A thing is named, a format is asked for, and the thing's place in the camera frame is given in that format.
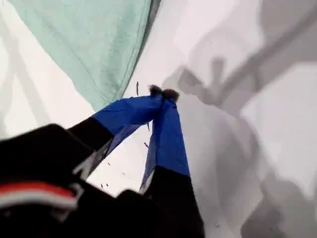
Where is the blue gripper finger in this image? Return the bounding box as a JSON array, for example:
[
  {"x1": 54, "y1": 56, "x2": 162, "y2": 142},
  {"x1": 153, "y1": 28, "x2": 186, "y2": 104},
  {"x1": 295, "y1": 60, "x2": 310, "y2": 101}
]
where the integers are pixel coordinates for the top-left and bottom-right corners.
[
  {"x1": 68, "y1": 84, "x2": 163, "y2": 180},
  {"x1": 139, "y1": 88, "x2": 205, "y2": 238}
]

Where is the pale green T-shirt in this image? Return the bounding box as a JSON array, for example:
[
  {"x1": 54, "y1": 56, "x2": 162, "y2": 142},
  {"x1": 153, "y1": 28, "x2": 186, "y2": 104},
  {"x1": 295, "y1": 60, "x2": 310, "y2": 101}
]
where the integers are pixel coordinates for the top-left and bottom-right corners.
[{"x1": 7, "y1": 0, "x2": 161, "y2": 111}]

